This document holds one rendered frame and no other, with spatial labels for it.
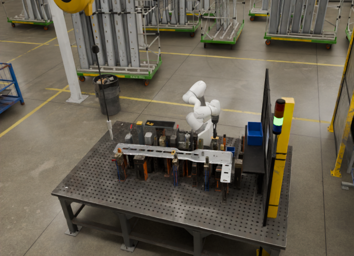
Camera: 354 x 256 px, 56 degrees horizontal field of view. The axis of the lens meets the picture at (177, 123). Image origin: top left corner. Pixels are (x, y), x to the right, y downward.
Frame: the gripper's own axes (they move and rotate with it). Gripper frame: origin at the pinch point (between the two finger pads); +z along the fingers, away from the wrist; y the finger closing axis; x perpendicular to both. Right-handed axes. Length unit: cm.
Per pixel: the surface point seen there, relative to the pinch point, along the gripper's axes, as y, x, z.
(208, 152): -5.4, -6.7, 28.7
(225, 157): 0.7, 12.7, 28.7
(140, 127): -30, -93, 18
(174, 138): -16, -49, 21
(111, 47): -408, -279, 53
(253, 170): 24, 43, 26
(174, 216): 66, -33, 58
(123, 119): -220, -197, 130
